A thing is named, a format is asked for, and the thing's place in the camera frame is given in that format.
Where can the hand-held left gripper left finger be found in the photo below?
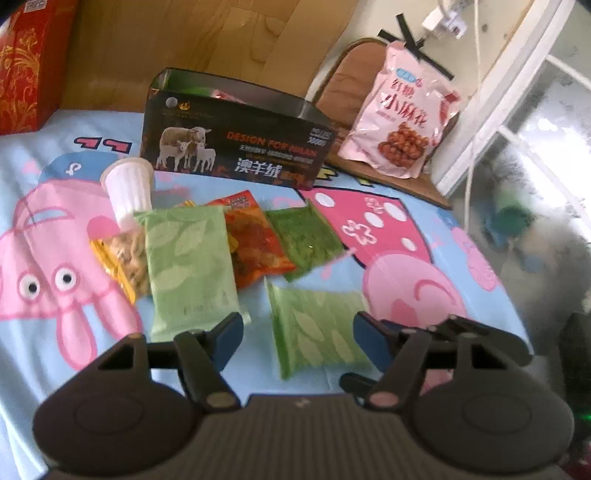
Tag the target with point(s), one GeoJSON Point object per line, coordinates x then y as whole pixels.
{"type": "Point", "coordinates": [228, 340]}

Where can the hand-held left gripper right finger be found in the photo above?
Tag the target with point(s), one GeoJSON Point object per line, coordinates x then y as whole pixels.
{"type": "Point", "coordinates": [369, 337]}

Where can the light green leaf snack packet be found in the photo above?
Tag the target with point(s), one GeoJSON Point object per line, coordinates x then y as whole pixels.
{"type": "Point", "coordinates": [184, 267]}
{"type": "Point", "coordinates": [314, 323]}

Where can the orange red snack packet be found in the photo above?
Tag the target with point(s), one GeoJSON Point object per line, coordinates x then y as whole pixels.
{"type": "Point", "coordinates": [254, 244]}

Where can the dark green snack packet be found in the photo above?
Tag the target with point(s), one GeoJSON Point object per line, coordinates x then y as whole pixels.
{"type": "Point", "coordinates": [304, 240]}

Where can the yellow clear nut packet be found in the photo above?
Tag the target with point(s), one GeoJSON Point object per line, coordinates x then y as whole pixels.
{"type": "Point", "coordinates": [129, 261]}

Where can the white ribbed plastic cup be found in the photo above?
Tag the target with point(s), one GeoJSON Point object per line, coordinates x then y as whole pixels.
{"type": "Point", "coordinates": [127, 189]}

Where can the black sheep print box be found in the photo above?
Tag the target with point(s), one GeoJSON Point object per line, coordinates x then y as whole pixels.
{"type": "Point", "coordinates": [258, 152]}

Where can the cartoon pig printed blanket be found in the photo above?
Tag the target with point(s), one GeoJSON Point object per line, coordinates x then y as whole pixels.
{"type": "Point", "coordinates": [415, 240]}

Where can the large pink snack bag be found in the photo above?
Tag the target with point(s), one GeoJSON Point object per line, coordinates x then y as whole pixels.
{"type": "Point", "coordinates": [397, 115]}

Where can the brown seat cushion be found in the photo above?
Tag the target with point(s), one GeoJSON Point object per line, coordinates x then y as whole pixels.
{"type": "Point", "coordinates": [351, 69]}

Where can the black tape strip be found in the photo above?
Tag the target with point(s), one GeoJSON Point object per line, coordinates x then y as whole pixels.
{"type": "Point", "coordinates": [434, 62]}
{"type": "Point", "coordinates": [406, 30]}

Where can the wooden board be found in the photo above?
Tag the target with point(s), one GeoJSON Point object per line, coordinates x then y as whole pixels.
{"type": "Point", "coordinates": [207, 37]}

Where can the white power strip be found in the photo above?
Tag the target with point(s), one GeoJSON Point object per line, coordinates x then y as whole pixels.
{"type": "Point", "coordinates": [438, 21]}

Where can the red gold gift bag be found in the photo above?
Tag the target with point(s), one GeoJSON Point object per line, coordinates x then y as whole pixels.
{"type": "Point", "coordinates": [27, 69]}

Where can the white window frame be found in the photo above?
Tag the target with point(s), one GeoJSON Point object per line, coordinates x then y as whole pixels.
{"type": "Point", "coordinates": [517, 69]}

